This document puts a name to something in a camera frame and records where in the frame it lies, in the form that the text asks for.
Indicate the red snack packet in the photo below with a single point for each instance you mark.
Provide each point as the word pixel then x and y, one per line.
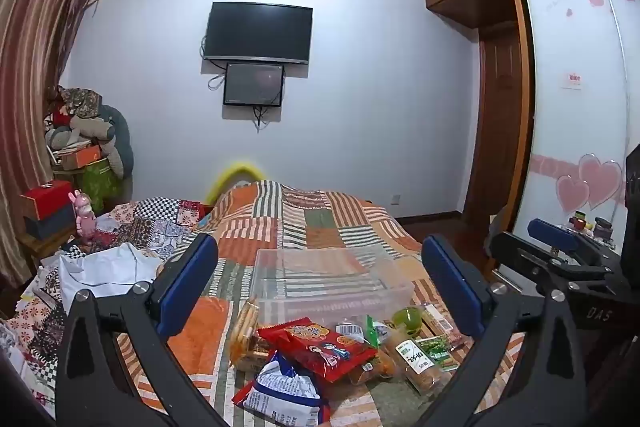
pixel 320 347

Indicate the wooden nightstand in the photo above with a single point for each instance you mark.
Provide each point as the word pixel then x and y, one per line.
pixel 42 247

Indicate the small black wall monitor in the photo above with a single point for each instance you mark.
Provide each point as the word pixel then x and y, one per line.
pixel 254 84

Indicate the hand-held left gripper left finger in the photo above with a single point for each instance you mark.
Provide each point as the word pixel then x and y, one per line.
pixel 187 287

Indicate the checked patchwork quilt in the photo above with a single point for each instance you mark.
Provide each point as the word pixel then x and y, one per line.
pixel 150 222

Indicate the red box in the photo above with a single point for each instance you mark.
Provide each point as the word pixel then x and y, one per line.
pixel 45 202

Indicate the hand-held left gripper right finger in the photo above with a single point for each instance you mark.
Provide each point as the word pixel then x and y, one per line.
pixel 452 292

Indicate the brown bread packet green label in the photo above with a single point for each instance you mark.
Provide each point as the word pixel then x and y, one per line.
pixel 417 364

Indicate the clear plastic container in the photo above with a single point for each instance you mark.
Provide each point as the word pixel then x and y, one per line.
pixel 320 287

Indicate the grey plastic bag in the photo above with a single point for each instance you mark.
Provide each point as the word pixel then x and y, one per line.
pixel 500 222

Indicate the pink plush toy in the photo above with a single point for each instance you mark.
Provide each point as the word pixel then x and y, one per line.
pixel 85 217

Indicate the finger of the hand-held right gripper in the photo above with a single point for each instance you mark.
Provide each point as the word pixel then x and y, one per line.
pixel 530 254
pixel 552 232

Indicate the white wall socket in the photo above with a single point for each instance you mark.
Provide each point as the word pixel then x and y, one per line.
pixel 395 199

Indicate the brown wooden door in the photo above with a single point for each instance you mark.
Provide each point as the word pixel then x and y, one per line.
pixel 497 122

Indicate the yellow foam tube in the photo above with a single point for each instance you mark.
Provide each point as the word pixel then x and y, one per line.
pixel 235 169

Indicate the white cloth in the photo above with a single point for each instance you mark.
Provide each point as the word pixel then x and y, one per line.
pixel 105 269

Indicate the white label snack packet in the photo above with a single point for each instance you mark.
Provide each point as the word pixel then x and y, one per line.
pixel 350 331

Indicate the black wall television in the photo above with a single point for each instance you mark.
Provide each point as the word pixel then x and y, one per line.
pixel 257 32

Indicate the small paper notice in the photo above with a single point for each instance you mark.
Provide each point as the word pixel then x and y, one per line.
pixel 573 80

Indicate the white heart-printed wardrobe door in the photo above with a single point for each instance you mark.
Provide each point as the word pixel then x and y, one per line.
pixel 575 132

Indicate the small yellow red jar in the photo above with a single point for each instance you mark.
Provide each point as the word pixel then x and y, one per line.
pixel 580 221

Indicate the green jelly cup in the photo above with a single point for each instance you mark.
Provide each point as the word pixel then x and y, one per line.
pixel 407 319

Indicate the blue white snack packet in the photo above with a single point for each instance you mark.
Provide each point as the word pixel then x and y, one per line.
pixel 280 392

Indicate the green white snack packet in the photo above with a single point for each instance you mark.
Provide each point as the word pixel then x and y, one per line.
pixel 375 332

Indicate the small dark jar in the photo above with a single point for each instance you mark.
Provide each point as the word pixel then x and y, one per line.
pixel 603 228

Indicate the beige toast slice packet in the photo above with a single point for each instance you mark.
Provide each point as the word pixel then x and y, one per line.
pixel 245 337

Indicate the orange cardboard box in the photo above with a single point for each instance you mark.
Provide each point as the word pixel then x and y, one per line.
pixel 80 157

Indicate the striped orange green blanket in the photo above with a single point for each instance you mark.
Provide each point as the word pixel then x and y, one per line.
pixel 310 222

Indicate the green gift bag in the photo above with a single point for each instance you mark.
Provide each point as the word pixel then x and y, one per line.
pixel 97 184

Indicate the floral patterned cloth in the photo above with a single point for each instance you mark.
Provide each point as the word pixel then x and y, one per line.
pixel 82 99

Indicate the dark grey box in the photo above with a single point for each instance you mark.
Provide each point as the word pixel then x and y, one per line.
pixel 52 224

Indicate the long clear snack packet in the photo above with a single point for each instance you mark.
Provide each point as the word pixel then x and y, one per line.
pixel 440 322

